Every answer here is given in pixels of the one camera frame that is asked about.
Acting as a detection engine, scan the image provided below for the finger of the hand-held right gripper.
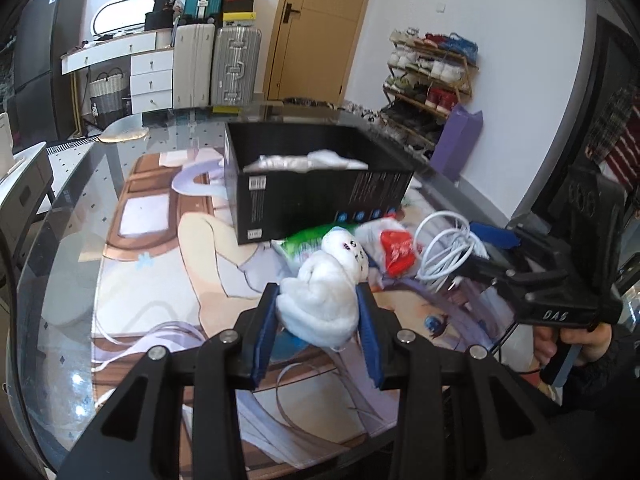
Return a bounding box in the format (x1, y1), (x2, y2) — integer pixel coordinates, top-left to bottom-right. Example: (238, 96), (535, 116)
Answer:
(470, 222), (568, 266)
(450, 256), (571, 293)

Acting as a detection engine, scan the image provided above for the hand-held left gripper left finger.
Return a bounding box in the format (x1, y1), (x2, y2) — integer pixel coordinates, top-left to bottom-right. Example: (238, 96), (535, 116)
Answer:
(57, 282), (281, 480)

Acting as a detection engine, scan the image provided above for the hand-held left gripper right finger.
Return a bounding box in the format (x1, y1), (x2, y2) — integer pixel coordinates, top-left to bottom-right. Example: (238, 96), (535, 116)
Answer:
(357, 284), (571, 480)

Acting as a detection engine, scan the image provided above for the white plush toy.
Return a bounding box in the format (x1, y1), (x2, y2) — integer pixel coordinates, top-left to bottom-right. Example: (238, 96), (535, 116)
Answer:
(276, 227), (373, 351)

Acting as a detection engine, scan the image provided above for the white charging cable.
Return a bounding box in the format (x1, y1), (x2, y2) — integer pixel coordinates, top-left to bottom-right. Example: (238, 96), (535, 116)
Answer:
(414, 210), (488, 293)

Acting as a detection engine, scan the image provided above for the black cardboard box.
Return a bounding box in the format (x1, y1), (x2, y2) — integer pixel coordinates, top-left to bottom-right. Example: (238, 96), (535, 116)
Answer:
(223, 122), (415, 246)

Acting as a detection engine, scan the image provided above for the clear bag of white cord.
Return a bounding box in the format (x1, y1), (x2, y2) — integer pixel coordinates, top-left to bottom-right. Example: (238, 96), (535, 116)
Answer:
(245, 152), (313, 173)

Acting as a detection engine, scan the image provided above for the person's right hand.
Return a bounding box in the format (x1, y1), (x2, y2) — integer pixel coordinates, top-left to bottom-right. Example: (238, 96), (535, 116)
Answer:
(532, 322), (613, 367)

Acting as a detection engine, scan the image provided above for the green snack packet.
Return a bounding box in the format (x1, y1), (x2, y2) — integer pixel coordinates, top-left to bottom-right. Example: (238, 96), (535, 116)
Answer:
(272, 225), (361, 261)

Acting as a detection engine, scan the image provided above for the purple bag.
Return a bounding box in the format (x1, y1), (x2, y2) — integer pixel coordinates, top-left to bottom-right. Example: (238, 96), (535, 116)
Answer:
(430, 106), (485, 183)

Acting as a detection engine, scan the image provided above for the red and white packet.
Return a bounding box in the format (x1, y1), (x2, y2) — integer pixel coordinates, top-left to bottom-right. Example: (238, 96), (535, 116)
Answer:
(356, 214), (401, 266)

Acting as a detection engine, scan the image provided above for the red white striped cloth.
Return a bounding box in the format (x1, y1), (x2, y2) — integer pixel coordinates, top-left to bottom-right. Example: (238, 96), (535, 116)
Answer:
(582, 87), (640, 191)

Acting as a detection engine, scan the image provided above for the printed desk mat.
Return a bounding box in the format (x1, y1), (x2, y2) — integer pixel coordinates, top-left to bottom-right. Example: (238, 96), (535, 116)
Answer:
(90, 152), (521, 471)

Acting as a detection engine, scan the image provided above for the wooden shoe rack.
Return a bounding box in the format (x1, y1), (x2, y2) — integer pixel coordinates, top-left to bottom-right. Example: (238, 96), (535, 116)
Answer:
(377, 27), (481, 153)

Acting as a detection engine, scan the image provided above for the group of shoes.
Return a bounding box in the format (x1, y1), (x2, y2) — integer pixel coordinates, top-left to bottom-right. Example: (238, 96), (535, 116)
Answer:
(345, 27), (480, 153)

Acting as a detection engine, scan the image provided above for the wooden door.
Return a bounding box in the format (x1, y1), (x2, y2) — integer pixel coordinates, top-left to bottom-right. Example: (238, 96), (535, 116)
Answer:
(262, 0), (378, 106)

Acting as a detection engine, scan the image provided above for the silver suitcase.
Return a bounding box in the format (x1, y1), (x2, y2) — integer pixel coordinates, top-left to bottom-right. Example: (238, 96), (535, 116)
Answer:
(210, 25), (263, 107)

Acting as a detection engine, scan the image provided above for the white suitcase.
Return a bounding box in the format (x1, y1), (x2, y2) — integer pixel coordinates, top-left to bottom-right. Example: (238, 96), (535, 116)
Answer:
(172, 22), (217, 108)

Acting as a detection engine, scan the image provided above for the white dressing table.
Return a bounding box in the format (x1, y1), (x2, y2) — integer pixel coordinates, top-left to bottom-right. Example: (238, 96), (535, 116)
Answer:
(61, 27), (176, 116)

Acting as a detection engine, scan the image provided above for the grey side cabinet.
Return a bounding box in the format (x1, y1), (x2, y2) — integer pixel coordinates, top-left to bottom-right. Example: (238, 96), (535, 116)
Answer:
(0, 142), (56, 261)

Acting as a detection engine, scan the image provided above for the wicker basket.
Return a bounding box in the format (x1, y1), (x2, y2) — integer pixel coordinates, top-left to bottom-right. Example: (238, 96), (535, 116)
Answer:
(89, 67), (132, 116)

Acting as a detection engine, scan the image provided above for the white appliance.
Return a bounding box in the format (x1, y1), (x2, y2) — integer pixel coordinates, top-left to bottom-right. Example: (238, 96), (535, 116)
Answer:
(0, 112), (13, 176)

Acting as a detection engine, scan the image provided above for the black bag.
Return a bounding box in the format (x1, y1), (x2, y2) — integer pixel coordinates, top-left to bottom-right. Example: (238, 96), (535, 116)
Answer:
(144, 7), (176, 31)

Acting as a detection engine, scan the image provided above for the oval mirror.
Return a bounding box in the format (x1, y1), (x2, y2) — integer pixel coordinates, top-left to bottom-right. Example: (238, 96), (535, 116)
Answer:
(92, 0), (155, 36)

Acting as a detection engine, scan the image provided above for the dark grey refrigerator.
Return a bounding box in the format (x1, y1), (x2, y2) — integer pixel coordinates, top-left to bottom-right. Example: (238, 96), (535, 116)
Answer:
(5, 0), (86, 141)

